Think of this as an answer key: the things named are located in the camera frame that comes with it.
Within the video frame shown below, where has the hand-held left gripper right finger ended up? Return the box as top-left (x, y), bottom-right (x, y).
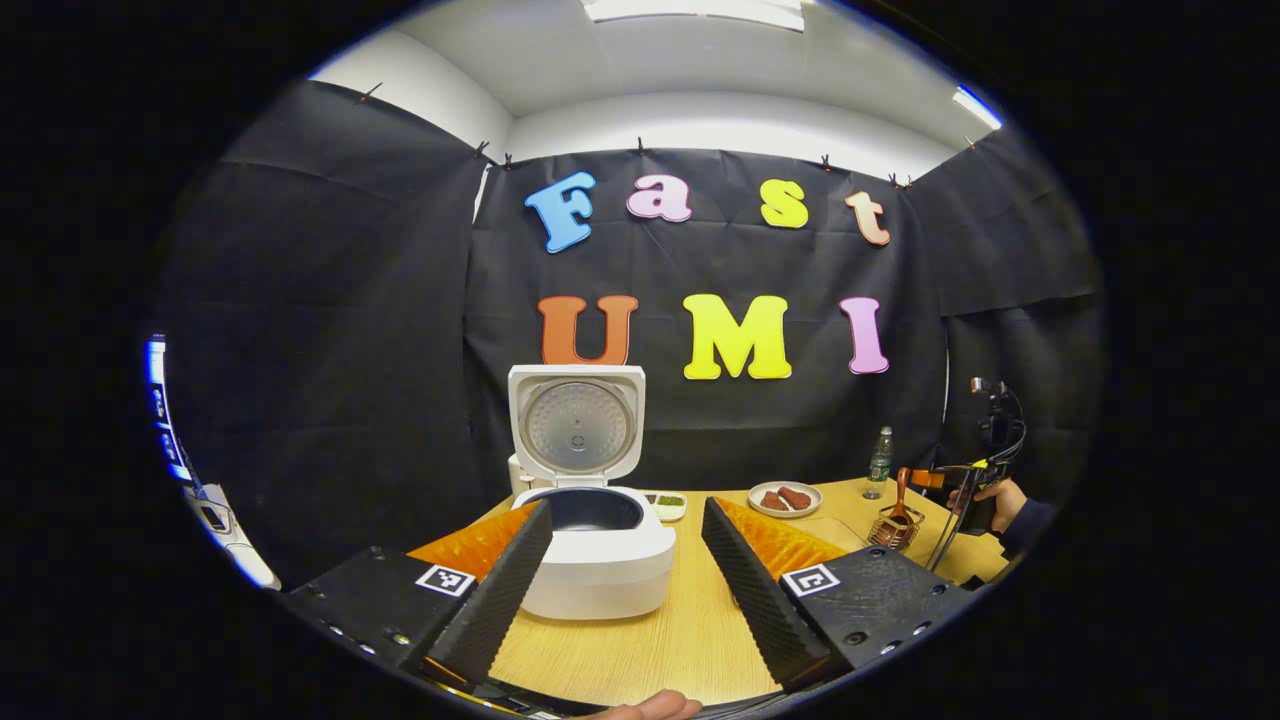
top-left (700, 495), bottom-right (986, 694)

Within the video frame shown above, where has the black backdrop cloth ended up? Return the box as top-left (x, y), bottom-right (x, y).
top-left (150, 80), bottom-right (1106, 591)

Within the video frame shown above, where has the white rice cooker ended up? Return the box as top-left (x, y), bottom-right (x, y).
top-left (505, 364), bottom-right (677, 621)

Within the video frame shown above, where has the metal wire chopstick holder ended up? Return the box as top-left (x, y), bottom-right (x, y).
top-left (866, 503), bottom-right (926, 553)

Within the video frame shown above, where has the large ceiling light panel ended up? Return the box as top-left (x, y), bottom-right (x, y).
top-left (580, 0), bottom-right (806, 33)

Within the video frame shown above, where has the brown wooden spoon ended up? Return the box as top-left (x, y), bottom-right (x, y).
top-left (884, 467), bottom-right (919, 528)

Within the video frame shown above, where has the clear green-label plastic bottle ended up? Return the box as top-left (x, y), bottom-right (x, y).
top-left (865, 426), bottom-right (894, 501)

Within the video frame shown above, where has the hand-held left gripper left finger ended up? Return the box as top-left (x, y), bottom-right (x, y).
top-left (285, 498), bottom-right (554, 691)

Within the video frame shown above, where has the small ceiling light panel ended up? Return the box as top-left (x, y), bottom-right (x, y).
top-left (952, 85), bottom-right (1004, 131)

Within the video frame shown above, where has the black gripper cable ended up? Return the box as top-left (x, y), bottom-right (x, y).
top-left (925, 400), bottom-right (1028, 573)

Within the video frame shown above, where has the white round plate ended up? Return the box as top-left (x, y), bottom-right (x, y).
top-left (748, 481), bottom-right (823, 519)

